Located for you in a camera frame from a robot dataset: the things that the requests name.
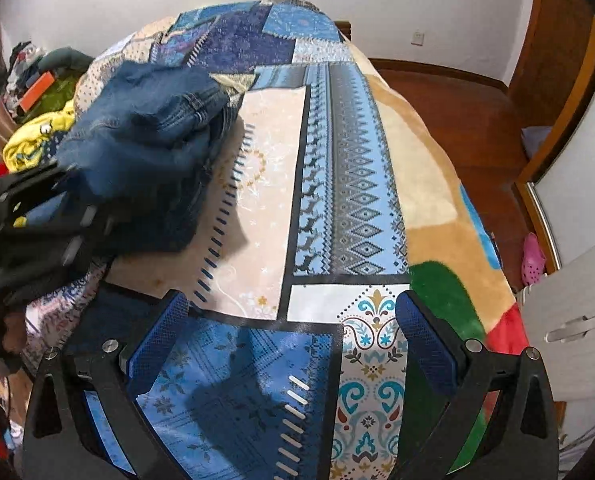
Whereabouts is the yellow printed blanket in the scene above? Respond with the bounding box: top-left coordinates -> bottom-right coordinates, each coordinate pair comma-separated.
2,100 -> 79,172

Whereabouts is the person's left hand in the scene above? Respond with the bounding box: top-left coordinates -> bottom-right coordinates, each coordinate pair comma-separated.
0,309 -> 31,362

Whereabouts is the dark green cushion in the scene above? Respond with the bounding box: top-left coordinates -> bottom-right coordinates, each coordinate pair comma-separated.
36,46 -> 94,74

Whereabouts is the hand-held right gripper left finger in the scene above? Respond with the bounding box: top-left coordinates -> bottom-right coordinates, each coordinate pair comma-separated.
22,290 -> 191,480

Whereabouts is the pink slipper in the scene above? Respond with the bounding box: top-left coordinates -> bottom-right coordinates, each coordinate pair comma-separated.
521,232 -> 547,287

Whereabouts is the cartoon printed sheet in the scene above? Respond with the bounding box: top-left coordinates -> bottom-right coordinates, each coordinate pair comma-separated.
20,257 -> 111,376

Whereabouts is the blue denim jacket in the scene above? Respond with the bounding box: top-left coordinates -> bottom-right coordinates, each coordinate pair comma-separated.
56,60 -> 244,257

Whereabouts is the orange box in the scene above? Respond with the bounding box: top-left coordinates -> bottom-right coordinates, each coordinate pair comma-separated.
18,70 -> 55,113

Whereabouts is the wooden wardrobe with white door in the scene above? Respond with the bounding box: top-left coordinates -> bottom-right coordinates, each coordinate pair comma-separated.
506,0 -> 595,283

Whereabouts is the blue patchwork bed sheet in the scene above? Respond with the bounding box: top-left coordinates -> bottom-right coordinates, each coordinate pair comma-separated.
25,0 -> 412,480

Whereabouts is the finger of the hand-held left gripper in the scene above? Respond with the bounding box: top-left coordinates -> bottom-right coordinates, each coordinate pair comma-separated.
48,202 -> 124,281
0,160 -> 81,233

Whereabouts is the green printed cloth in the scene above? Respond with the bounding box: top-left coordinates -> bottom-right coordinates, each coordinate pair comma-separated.
16,72 -> 87,125

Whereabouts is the pale plastic bag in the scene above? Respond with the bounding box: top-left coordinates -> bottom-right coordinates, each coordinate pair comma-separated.
519,124 -> 554,159

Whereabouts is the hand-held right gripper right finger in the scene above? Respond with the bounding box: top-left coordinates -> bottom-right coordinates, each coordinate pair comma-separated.
395,290 -> 561,480

